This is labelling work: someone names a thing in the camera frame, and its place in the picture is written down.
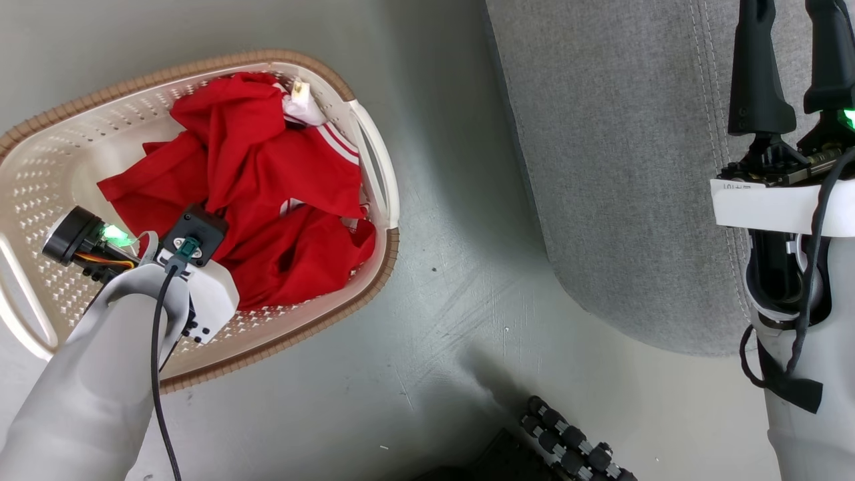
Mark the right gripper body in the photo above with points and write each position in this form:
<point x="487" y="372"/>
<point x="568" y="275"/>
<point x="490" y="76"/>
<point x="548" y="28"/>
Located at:
<point x="761" y="204"/>

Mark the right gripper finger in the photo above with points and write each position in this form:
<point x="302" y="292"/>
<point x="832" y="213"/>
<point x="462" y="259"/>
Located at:
<point x="760" y="80"/>
<point x="835" y="60"/>

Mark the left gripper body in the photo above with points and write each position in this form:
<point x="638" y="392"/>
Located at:
<point x="210" y="294"/>

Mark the red and white jersey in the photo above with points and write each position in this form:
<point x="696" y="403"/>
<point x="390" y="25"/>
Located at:
<point x="267" y="167"/>

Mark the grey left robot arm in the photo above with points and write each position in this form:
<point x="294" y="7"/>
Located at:
<point x="87" y="387"/>

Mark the white perforated laundry basket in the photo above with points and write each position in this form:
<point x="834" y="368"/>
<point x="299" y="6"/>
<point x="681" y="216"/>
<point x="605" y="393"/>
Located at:
<point x="60" y="167"/>

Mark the grey fabric sofa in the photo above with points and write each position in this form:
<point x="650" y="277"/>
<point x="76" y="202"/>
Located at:
<point x="601" y="167"/>

